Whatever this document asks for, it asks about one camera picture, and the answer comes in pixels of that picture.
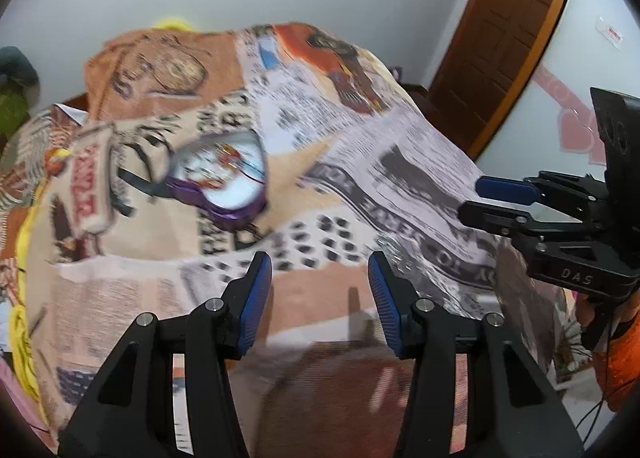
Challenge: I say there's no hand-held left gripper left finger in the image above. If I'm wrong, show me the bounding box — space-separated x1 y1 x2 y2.
57 251 273 458

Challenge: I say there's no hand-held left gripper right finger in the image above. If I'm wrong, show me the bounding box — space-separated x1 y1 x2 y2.
368 251 586 458

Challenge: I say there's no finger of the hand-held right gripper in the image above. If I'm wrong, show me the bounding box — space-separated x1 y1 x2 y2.
475 171 609 212
457 201 607 250

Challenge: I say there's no purple heart-shaped tin box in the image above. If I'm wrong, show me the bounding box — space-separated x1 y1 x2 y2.
165 131 269 230

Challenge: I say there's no person's right forearm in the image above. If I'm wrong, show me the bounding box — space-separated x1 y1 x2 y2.
574 288 640 411

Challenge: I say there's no white heart-print wardrobe door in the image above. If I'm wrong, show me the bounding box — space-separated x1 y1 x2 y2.
475 0 640 181

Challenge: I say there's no brown wooden door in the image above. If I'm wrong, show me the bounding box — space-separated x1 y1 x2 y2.
428 0 582 161

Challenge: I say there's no newspaper print blanket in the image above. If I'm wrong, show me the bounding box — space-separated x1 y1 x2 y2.
20 21 581 458

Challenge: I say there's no small red white sticker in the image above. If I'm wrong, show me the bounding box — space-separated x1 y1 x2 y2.
595 17 626 51

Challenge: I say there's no yellow cloth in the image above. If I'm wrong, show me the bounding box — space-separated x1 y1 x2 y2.
7 205 53 401

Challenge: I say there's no crumpled patchwork quilt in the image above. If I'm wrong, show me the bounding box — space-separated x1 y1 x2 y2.
0 106 68 259

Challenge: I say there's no green patterned cloth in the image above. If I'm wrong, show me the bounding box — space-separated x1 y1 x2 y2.
0 87 32 141

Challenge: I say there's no dark grey garment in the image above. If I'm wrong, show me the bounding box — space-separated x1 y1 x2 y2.
0 46 41 90

